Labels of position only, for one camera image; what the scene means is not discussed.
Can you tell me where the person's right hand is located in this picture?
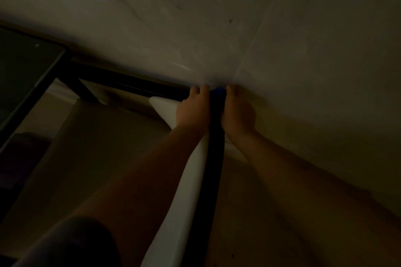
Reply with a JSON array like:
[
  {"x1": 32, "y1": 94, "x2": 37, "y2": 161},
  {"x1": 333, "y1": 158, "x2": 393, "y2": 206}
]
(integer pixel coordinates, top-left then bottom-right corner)
[{"x1": 221, "y1": 84, "x2": 256, "y2": 141}]

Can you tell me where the person's left forearm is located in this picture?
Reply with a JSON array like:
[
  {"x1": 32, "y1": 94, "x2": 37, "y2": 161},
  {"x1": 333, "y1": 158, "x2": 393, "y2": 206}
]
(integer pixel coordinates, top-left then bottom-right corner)
[{"x1": 70, "y1": 126, "x2": 210, "y2": 267}]

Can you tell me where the dark blue strap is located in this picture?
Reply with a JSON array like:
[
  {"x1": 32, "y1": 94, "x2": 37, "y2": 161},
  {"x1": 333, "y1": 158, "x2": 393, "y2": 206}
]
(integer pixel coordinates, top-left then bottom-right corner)
[{"x1": 181, "y1": 87, "x2": 227, "y2": 267}]

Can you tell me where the person's left hand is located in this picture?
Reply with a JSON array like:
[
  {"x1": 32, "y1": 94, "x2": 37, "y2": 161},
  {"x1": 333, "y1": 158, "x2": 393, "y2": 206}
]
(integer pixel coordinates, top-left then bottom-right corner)
[{"x1": 176, "y1": 84, "x2": 211, "y2": 135}]

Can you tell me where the black glass-top table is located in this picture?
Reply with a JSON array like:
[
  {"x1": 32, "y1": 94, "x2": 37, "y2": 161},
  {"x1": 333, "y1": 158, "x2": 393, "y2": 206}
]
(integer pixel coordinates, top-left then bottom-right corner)
[{"x1": 0, "y1": 25, "x2": 190, "y2": 224}]

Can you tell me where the white panel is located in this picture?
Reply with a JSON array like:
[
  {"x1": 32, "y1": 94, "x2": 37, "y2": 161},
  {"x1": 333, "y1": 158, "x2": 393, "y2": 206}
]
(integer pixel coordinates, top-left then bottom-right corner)
[{"x1": 140, "y1": 96, "x2": 249, "y2": 267}]

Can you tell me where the person's right forearm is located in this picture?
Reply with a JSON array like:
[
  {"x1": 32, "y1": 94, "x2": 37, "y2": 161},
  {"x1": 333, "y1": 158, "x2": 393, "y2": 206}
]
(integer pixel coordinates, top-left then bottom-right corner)
[{"x1": 226, "y1": 130, "x2": 401, "y2": 267}]

